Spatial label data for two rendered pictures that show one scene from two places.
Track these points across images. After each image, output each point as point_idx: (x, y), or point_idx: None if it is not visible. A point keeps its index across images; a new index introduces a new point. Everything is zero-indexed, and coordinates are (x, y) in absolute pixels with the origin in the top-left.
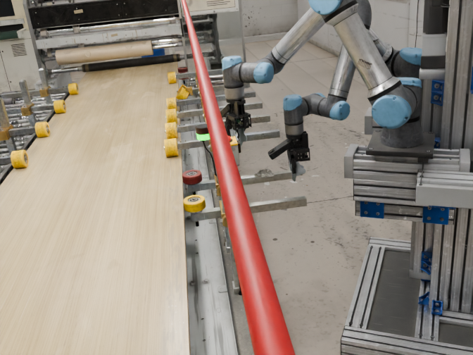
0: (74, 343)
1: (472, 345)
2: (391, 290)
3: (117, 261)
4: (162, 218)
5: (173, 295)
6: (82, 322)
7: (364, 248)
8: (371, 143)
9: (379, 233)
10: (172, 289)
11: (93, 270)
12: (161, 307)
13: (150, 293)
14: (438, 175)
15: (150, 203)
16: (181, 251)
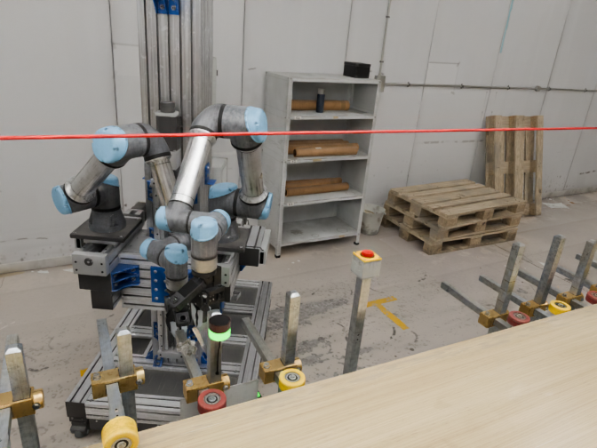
0: (534, 388)
1: (238, 350)
2: (170, 388)
3: (434, 403)
4: (340, 395)
5: (449, 353)
6: (516, 393)
7: (11, 445)
8: (226, 246)
9: None
10: (444, 355)
11: (460, 416)
12: (465, 356)
13: (457, 365)
14: (250, 242)
15: (309, 418)
16: (394, 363)
